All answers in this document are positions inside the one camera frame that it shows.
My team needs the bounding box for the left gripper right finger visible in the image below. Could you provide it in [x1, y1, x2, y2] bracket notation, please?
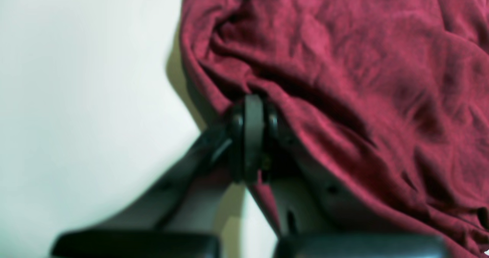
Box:
[254, 96, 447, 258]

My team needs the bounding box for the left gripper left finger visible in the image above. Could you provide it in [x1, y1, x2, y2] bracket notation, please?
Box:
[51, 97, 254, 258]

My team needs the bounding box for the dark red t-shirt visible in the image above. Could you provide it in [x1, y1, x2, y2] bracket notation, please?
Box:
[180, 0, 489, 258]

